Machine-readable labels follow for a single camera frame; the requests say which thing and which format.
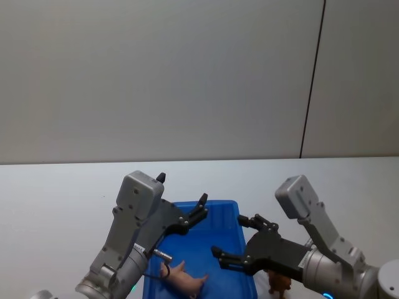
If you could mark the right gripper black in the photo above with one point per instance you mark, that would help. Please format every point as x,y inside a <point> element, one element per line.
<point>274,252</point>

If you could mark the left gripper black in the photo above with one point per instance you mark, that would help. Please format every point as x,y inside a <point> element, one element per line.
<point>162,222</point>

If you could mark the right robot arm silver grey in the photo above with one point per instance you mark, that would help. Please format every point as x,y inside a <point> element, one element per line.
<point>324,236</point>

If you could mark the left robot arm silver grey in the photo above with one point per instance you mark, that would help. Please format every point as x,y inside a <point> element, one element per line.
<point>124,218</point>

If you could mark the blue plastic tray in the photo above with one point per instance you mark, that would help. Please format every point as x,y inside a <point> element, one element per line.
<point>218,230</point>

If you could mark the brown toy animal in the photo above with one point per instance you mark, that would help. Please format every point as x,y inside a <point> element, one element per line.
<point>279,283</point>

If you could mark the pink toy pig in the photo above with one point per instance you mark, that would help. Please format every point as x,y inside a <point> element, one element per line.
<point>184,278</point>

